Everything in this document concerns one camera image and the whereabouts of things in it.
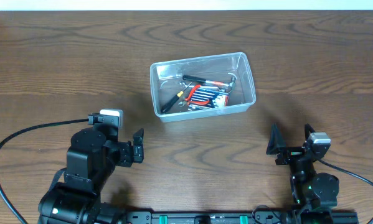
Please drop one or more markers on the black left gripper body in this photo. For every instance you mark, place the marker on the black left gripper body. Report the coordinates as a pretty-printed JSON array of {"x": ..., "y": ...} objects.
[{"x": 125, "y": 159}]

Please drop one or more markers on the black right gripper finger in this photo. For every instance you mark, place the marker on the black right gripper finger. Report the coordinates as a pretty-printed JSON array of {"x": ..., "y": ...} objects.
[
  {"x": 308, "y": 130},
  {"x": 276, "y": 142}
]

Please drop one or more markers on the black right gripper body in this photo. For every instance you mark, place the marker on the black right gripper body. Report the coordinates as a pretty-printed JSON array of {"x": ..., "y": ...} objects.
[{"x": 290, "y": 156}]

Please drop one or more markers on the black yellow screwdriver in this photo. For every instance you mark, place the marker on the black yellow screwdriver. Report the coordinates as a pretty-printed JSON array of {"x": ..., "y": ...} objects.
[{"x": 175, "y": 98}]

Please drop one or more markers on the red black cutting pliers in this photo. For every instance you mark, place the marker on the red black cutting pliers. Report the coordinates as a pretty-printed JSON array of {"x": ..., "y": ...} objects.
[{"x": 194, "y": 99}]

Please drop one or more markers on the silver wrench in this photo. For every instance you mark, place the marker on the silver wrench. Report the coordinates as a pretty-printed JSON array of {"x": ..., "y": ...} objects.
[{"x": 221, "y": 88}]

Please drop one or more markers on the red black claw hammer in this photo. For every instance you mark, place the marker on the red black claw hammer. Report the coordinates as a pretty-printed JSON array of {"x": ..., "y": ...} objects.
[{"x": 212, "y": 82}]

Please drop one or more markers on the blue precision screwdriver set case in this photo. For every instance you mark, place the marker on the blue precision screwdriver set case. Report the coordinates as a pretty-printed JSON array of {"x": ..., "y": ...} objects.
[{"x": 219, "y": 99}]

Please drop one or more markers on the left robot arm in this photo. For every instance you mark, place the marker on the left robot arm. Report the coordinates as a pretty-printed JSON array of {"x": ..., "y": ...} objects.
[{"x": 75, "y": 192}]

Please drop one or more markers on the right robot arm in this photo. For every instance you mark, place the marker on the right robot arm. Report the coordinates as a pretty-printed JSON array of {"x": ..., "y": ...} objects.
[{"x": 315, "y": 194}]

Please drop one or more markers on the clear plastic container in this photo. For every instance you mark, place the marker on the clear plastic container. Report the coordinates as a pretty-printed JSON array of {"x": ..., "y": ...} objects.
[{"x": 164, "y": 78}]

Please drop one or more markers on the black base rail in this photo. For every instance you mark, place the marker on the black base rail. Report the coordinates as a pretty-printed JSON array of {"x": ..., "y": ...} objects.
[{"x": 260, "y": 215}]

